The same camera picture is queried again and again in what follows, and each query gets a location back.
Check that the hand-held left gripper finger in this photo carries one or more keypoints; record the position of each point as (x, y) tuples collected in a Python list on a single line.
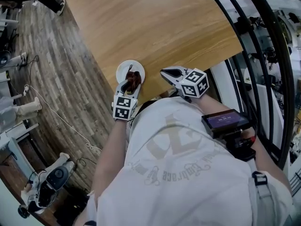
[(118, 89), (138, 93)]

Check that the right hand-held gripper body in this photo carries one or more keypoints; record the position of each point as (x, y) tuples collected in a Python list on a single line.
[(194, 83)]

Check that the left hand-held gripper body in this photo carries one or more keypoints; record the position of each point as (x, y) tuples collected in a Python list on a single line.
[(123, 108)]

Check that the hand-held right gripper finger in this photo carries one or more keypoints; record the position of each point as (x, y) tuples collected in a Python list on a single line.
[(184, 71), (168, 80)]

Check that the white plate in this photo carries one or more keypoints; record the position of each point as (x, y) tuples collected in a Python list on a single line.
[(122, 70)]

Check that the person's right forearm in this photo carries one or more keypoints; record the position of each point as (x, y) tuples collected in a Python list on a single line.
[(211, 105)]

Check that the person's left forearm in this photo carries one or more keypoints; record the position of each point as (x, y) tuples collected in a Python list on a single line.
[(105, 154)]

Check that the black screen device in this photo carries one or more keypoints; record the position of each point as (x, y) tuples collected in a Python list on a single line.
[(223, 121)]

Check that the person's white t-shirt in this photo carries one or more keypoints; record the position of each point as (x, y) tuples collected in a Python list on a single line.
[(176, 173)]

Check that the white power strip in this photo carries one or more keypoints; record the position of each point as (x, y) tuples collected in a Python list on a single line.
[(26, 90)]

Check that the grey white rounded device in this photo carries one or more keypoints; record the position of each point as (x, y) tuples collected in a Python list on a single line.
[(56, 175), (4, 58)]

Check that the white desk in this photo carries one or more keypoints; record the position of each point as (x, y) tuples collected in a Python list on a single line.
[(9, 145)]

